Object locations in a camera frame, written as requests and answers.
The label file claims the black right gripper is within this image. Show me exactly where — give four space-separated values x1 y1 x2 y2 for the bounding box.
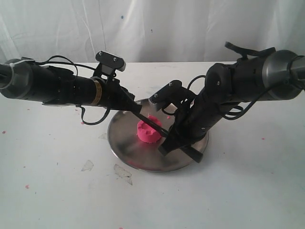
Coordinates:
158 92 224 155

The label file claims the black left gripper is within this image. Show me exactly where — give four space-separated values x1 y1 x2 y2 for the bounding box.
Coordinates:
99 80 141 115

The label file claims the black knife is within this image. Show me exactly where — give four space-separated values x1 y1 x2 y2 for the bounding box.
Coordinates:
135 114 203 163

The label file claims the pink clay piece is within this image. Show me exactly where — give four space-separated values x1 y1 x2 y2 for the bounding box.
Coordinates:
137 121 162 144

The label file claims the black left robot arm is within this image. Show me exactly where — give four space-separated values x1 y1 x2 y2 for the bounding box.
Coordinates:
0 59 142 113

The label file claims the round stainless steel plate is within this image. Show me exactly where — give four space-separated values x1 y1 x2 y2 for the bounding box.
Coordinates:
107 97 210 173

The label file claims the white backdrop curtain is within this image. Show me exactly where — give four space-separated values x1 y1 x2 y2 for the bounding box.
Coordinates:
0 0 305 62

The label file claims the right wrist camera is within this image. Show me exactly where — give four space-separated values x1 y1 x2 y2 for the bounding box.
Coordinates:
148 80 182 111

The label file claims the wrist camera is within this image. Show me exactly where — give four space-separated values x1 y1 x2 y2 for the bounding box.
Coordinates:
94 51 126 77
148 80 182 111

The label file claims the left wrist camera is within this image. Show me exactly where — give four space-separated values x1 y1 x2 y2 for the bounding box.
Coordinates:
94 51 126 77

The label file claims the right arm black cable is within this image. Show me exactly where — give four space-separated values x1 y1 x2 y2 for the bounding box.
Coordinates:
162 41 305 122

